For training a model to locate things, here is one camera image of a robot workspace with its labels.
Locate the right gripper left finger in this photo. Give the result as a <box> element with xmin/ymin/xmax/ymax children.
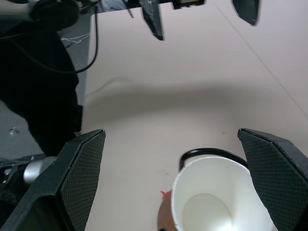
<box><xmin>0</xmin><ymin>129</ymin><xmax>106</xmax><ymax>231</ymax></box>

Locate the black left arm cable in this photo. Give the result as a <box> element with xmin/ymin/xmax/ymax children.
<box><xmin>0</xmin><ymin>11</ymin><xmax>99</xmax><ymax>74</ymax></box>

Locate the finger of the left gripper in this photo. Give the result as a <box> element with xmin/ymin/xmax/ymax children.
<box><xmin>232</xmin><ymin>0</ymin><xmax>262</xmax><ymax>26</ymax></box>
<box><xmin>139</xmin><ymin>0</ymin><xmax>166</xmax><ymax>41</ymax></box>

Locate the black and silver robot body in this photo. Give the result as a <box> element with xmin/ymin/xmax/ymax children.
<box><xmin>0</xmin><ymin>28</ymin><xmax>84</xmax><ymax>200</ymax></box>

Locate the white paper cup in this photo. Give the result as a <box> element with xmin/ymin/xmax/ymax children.
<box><xmin>170</xmin><ymin>155</ymin><xmax>276</xmax><ymax>231</ymax></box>

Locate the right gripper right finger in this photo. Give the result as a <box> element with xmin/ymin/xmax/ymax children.
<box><xmin>237</xmin><ymin>128</ymin><xmax>308</xmax><ymax>231</ymax></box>

